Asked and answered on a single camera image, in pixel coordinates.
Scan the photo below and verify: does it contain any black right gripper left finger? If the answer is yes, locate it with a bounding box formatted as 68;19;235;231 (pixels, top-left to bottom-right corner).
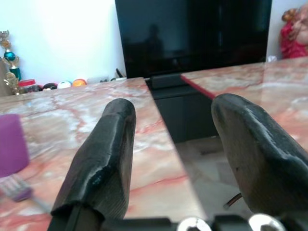
50;98;137;221

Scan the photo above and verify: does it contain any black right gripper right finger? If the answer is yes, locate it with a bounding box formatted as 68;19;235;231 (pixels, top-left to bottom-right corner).
211;93;308;218

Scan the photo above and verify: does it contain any orange round figurine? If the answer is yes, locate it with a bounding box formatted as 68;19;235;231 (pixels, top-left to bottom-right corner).
72;77;87;88

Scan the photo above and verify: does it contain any marble pattern red-edged table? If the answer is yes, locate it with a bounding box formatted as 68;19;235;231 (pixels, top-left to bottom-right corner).
180;56;308;160

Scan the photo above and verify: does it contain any steel fork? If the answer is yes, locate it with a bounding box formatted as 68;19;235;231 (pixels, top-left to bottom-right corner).
0;174;53;214

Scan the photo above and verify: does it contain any white round figurine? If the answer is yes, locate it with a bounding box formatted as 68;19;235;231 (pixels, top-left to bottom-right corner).
57;80;73;90

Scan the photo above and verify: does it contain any purple plastic cup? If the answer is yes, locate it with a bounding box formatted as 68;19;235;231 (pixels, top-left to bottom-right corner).
0;114;31;178

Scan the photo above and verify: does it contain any black round figurine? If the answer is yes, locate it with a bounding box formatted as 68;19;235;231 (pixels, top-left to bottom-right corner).
41;82;59;92

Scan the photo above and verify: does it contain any red-lidded jar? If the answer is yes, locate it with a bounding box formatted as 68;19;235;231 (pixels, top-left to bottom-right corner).
17;79;41;94

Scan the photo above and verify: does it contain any red laughing Buddha statue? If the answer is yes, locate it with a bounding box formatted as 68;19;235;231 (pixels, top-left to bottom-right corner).
278;4;308;60

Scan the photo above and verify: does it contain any gold trophy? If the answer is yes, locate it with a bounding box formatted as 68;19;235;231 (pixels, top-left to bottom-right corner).
0;29;23;96

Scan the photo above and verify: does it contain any black flat television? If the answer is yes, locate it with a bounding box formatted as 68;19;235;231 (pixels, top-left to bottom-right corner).
115;0;273;79

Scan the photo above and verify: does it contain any thin reddish wire end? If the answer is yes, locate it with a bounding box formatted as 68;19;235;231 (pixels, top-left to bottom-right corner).
223;192;242;210

